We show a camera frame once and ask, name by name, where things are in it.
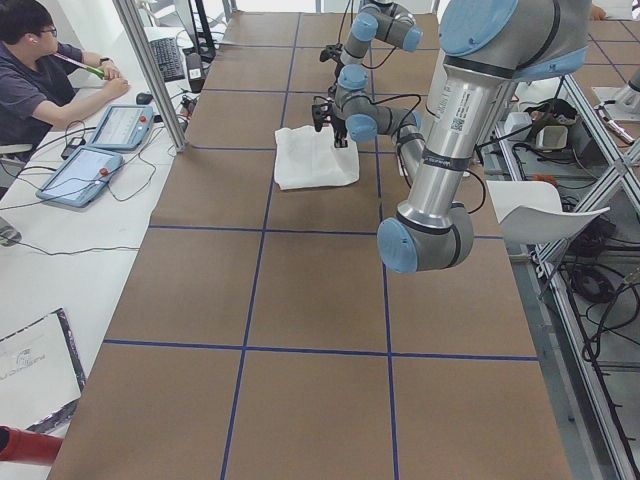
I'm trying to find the blue teach pendant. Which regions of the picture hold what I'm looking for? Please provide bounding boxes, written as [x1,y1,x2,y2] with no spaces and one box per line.
[87,105,154,152]
[36,146,123,208]

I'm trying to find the green plastic object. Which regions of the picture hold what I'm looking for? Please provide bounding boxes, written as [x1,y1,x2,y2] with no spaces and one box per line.
[82,64,105,80]

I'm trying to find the black computer keyboard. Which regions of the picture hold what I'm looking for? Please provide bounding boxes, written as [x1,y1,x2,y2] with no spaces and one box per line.
[149,38,185,82]

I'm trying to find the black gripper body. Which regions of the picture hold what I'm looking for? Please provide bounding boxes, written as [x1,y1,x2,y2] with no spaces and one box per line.
[332,114,347,138]

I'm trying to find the seated person in dark shirt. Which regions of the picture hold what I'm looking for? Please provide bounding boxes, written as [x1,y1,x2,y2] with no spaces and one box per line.
[1,1,129,148]

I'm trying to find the white plastic chair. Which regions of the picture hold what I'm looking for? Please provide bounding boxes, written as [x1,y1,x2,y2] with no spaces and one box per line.
[486,180,610,245]

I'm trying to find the lower blue teach pendant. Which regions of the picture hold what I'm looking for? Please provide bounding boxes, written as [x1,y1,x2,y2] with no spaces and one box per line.
[36,146,123,208]

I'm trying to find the red object at edge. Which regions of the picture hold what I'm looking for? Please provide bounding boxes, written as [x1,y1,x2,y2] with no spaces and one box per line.
[1,426,63,466]

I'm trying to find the aluminium frame post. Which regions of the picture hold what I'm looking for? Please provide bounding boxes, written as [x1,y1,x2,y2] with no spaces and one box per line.
[112,0,187,153]

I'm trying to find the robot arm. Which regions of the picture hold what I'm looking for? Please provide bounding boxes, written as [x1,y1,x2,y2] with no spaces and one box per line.
[328,1,591,273]
[338,1,424,65]

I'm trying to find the white long-sleeve printed shirt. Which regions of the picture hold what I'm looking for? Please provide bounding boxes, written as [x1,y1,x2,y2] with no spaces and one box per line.
[274,125,360,190]

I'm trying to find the upper blue teach pendant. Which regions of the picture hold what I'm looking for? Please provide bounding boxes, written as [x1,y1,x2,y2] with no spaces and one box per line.
[87,105,154,152]

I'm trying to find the black computer mouse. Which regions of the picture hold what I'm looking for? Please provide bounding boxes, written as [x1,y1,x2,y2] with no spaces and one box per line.
[135,92,153,105]

